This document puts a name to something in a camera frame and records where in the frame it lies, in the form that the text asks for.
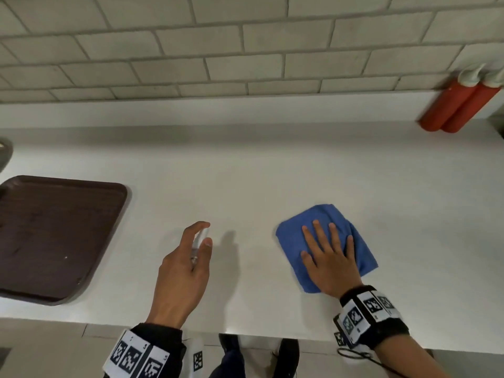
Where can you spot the person's right hand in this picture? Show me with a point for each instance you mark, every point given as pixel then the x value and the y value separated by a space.
pixel 334 271

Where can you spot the person's left hand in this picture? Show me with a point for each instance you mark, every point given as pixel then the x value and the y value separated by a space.
pixel 181 283

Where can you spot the clear spray bottle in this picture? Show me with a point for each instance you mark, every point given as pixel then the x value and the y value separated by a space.
pixel 199 236

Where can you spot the blue microfibre cloth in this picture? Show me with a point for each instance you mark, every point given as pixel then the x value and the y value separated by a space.
pixel 293 240

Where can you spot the red squeeze bottle white tip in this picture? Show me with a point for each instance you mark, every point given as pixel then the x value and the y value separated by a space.
pixel 445 102

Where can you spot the person's right forearm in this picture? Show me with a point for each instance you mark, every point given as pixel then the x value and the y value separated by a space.
pixel 409 360

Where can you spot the white countertop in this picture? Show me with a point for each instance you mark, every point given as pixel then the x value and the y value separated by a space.
pixel 256 165

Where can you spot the brown plastic tray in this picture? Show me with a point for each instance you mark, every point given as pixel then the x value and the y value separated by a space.
pixel 55 240

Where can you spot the steel sink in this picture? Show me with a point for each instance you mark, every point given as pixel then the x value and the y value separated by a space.
pixel 4 153

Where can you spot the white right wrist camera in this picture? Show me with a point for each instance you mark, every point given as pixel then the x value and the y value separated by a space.
pixel 339 338

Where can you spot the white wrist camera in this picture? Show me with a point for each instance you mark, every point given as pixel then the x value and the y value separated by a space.
pixel 196 360
pixel 339 338

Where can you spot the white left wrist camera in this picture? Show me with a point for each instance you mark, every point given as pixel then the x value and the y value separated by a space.
pixel 196 360

